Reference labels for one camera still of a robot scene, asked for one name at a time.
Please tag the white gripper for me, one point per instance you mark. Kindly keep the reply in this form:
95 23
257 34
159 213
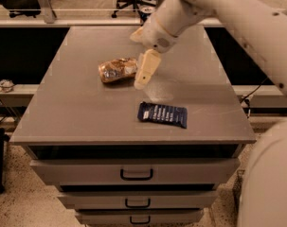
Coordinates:
156 34

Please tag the orange soda can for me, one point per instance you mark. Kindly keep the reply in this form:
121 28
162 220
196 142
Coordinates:
117 69

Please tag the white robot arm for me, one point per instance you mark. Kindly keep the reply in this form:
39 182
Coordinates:
262 33

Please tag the blue soda can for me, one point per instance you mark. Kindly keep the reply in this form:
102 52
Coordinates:
145 13

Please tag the dark blue snack packet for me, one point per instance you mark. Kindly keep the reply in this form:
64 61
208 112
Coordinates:
163 114

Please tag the grey drawer cabinet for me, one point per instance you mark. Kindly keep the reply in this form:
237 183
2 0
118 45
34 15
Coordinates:
74 116

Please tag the top grey drawer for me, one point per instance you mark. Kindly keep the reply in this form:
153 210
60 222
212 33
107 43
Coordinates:
135 171

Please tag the grey drawer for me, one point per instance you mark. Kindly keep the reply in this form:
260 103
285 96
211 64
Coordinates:
135 171
137 200
136 217

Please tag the middle grey drawer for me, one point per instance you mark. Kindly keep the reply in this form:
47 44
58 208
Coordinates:
137 200

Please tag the bottom grey drawer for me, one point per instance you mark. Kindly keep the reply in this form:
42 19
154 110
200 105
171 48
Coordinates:
136 217

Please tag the wire basket with trash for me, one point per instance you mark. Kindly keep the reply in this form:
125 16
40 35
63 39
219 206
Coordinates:
237 188

